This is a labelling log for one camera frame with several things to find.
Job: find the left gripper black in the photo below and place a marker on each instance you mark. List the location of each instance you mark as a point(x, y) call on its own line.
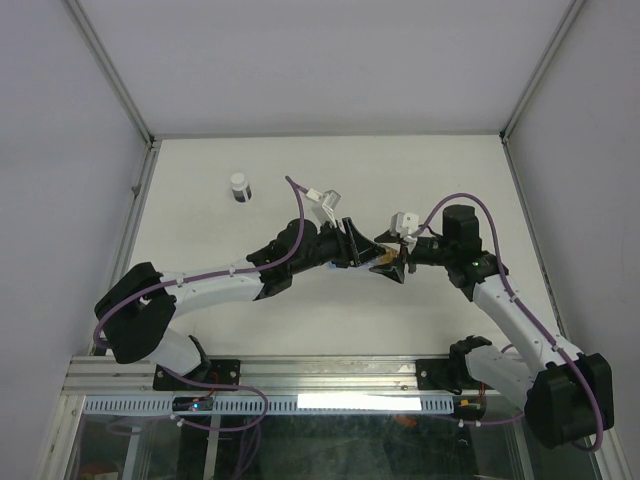
point(361, 248)

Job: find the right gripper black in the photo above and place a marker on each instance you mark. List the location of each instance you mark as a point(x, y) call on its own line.
point(394, 271)

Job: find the amber pill bottle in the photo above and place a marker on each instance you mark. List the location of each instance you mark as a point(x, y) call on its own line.
point(391, 256)

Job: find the white cap pill bottle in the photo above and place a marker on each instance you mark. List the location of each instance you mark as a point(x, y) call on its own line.
point(240, 187)

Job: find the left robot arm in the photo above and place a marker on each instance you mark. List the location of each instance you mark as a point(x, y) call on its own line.
point(134, 316)

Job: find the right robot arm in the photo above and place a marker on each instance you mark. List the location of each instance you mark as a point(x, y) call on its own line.
point(564, 394)

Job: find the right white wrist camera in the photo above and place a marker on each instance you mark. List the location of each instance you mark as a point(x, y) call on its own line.
point(404, 227)

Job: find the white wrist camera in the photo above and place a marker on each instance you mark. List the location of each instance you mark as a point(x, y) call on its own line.
point(404, 227)
point(323, 205)

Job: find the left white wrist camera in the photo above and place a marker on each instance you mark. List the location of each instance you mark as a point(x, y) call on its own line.
point(323, 205)

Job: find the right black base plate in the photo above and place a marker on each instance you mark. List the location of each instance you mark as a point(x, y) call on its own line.
point(435, 374)

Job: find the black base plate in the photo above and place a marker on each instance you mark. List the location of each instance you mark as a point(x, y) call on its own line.
point(225, 371)
point(435, 374)

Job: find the slotted grey cable duct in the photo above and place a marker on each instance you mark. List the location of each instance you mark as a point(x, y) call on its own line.
point(300, 404)

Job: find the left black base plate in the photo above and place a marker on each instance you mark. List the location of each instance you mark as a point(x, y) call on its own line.
point(225, 371)

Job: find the aluminium mounting rail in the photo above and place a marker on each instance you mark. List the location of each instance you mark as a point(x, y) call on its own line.
point(273, 375)

